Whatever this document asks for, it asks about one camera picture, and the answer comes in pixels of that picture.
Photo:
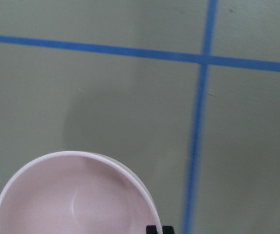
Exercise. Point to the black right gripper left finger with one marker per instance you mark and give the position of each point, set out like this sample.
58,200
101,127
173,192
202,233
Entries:
151,229

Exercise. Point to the pink bowl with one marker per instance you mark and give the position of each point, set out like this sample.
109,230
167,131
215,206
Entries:
74,192

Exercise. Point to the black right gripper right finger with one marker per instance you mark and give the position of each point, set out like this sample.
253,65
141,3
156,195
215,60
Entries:
168,230

